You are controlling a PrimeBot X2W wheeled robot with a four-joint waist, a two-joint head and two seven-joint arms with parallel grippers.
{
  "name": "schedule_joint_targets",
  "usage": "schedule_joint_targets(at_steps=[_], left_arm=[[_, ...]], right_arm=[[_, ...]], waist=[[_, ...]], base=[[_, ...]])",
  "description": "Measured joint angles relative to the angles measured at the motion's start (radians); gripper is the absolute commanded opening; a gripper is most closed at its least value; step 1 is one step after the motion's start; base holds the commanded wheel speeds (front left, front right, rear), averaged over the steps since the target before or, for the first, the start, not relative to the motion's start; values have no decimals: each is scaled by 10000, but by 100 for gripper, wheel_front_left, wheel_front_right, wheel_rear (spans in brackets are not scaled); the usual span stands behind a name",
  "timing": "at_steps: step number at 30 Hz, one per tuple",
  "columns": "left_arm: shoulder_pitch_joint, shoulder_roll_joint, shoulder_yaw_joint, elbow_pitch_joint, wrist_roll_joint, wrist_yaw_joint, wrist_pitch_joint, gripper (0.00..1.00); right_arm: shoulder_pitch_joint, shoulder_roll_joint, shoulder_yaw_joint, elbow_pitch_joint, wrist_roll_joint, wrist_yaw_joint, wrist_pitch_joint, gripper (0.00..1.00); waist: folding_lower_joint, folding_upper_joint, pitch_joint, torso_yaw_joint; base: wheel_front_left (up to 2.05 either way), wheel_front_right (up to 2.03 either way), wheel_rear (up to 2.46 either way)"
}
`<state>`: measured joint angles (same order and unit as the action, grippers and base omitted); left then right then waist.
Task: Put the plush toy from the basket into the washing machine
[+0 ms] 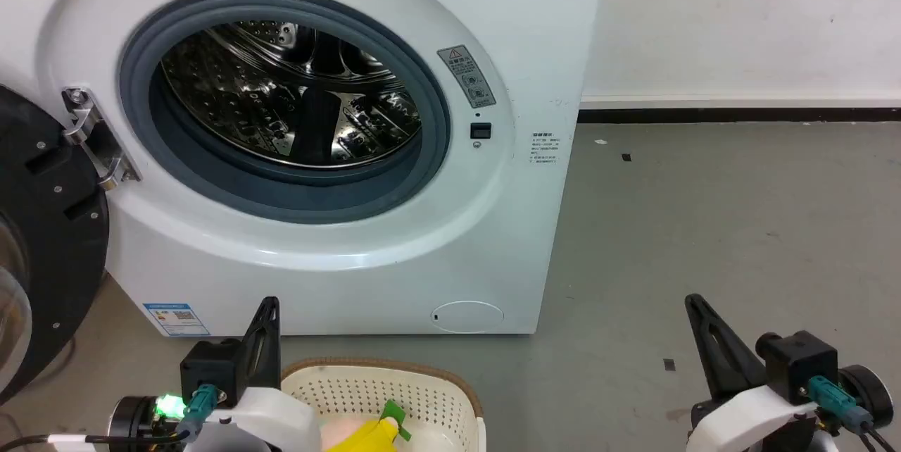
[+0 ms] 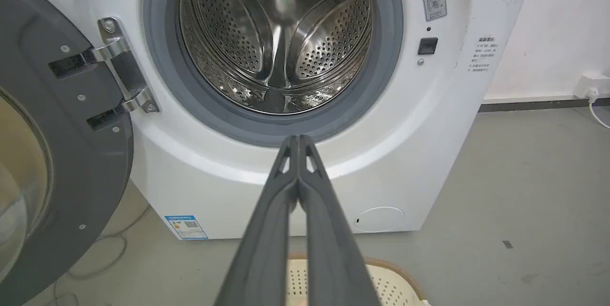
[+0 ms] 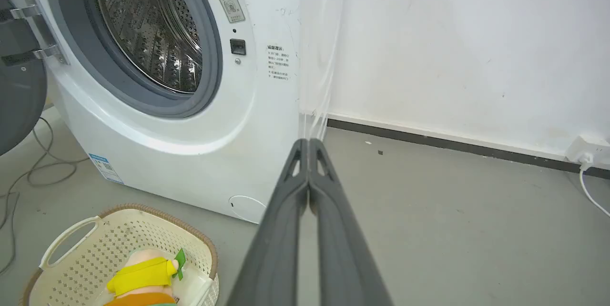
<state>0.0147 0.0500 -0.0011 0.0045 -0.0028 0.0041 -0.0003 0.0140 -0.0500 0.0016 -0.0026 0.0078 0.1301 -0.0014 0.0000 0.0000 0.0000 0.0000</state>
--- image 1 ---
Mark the black round washer door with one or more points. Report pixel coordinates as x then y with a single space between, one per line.
49 241

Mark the small printed text label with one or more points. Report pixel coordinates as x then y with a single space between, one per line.
543 148

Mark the black door latch socket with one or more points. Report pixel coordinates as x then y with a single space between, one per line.
480 131

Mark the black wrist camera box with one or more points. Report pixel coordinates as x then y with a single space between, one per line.
211 367
799 364

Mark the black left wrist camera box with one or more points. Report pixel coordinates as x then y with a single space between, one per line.
211 367

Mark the black wall baseboard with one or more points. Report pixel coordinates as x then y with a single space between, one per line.
739 115

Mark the oval drain filter cover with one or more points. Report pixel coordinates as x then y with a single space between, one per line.
467 316

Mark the stainless steel washing machine drum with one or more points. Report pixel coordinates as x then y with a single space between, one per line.
281 100

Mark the metal door hinge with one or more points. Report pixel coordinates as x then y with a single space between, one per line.
95 135

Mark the grey rubber door gasket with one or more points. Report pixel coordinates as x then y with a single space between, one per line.
422 177

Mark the grey warning sticker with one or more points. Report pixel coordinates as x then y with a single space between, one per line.
467 77

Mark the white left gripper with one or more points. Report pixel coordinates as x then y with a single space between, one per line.
271 418

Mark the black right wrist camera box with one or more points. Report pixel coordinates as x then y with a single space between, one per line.
799 364

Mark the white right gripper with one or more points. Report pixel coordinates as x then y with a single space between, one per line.
750 420

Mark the left arm with green light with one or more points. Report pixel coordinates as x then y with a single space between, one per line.
137 424

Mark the white perforated laundry basket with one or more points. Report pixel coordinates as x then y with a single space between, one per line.
429 396

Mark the blue energy label sticker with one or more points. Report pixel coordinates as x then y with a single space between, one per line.
176 319

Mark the white front-load washing machine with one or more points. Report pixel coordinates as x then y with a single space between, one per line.
338 255

